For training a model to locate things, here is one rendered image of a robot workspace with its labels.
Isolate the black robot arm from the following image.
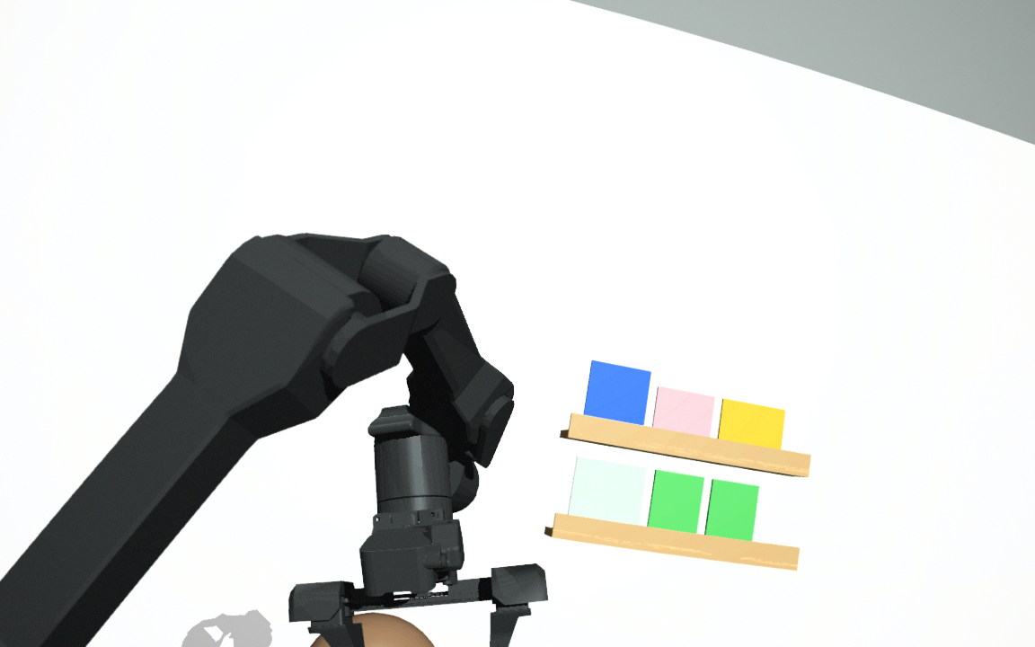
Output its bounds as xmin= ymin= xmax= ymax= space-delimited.
xmin=0 ymin=233 xmax=515 ymax=647

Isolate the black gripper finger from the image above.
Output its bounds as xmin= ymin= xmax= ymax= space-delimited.
xmin=307 ymin=623 xmax=365 ymax=647
xmin=490 ymin=608 xmax=532 ymax=647

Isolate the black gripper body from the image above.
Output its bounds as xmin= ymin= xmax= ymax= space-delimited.
xmin=288 ymin=497 xmax=548 ymax=627

